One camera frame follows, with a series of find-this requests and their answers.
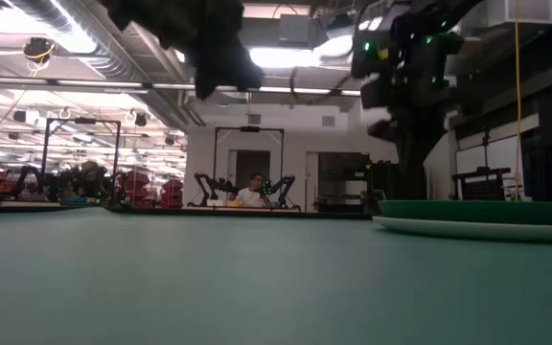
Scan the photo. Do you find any black background station frame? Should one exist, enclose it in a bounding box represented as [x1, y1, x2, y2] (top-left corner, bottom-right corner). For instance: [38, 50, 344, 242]
[42, 118, 123, 202]
[213, 126, 286, 207]

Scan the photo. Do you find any green table mat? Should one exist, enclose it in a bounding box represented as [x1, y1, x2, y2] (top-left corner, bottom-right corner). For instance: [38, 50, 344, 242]
[0, 205, 552, 345]

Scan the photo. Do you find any person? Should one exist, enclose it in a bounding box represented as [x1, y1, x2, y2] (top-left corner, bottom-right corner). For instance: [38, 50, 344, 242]
[75, 160, 109, 200]
[235, 172, 270, 208]

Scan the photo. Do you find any large dark green plate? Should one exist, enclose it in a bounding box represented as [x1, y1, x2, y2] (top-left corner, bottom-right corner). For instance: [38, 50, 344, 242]
[377, 199, 552, 227]

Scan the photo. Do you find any black cabinet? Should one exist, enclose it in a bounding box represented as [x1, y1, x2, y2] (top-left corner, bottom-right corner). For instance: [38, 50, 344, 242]
[365, 160, 402, 215]

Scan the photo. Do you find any black ceiling camera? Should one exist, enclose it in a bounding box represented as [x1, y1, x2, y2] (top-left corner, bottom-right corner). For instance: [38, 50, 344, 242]
[21, 36, 57, 63]

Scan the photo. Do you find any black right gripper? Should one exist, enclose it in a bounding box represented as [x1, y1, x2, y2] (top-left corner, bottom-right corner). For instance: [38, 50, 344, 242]
[352, 4, 464, 201]

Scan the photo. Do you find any black cart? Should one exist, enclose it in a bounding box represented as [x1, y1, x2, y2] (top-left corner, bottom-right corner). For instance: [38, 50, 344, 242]
[451, 166, 513, 201]

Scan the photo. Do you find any long white light bar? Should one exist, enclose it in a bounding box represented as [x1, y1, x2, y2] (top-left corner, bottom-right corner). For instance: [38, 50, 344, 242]
[0, 75, 362, 97]

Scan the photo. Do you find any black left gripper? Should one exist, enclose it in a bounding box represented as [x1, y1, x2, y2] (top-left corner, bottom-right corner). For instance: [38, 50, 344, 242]
[101, 0, 264, 101]

